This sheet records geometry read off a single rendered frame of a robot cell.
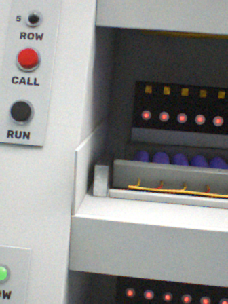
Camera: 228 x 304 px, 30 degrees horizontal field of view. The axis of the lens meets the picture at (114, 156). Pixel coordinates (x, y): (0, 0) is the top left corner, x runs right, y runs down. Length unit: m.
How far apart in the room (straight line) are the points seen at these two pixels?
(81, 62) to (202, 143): 0.21
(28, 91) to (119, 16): 0.10
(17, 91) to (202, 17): 0.16
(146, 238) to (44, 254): 0.08
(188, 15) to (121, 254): 0.20
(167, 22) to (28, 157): 0.16
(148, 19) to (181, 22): 0.03
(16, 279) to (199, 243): 0.14
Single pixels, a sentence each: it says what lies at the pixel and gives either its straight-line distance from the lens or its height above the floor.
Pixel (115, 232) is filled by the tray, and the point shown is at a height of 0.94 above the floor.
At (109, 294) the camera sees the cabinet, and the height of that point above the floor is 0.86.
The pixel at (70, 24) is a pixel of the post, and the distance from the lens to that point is 0.36.
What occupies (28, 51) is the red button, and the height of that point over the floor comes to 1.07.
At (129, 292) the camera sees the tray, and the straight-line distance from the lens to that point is 0.49.
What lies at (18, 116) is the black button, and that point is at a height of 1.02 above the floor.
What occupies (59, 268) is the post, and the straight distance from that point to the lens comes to 0.33.
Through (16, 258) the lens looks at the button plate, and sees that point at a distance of 0.33.
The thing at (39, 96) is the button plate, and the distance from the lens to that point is 0.34.
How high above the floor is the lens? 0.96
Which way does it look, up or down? 7 degrees up
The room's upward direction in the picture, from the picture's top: 6 degrees clockwise
